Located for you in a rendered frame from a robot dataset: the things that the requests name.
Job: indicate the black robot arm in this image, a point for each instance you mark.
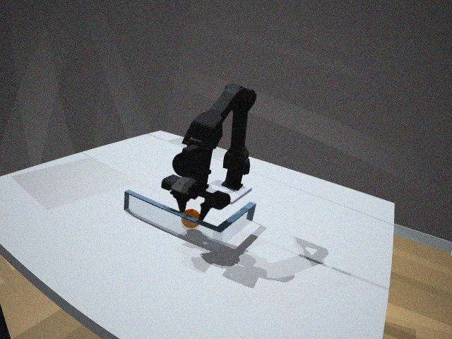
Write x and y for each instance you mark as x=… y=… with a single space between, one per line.
x=207 y=127

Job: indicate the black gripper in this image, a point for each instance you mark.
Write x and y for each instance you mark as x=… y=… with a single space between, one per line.
x=217 y=200

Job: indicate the orange ball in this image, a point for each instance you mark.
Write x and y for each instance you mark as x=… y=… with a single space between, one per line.
x=192 y=213

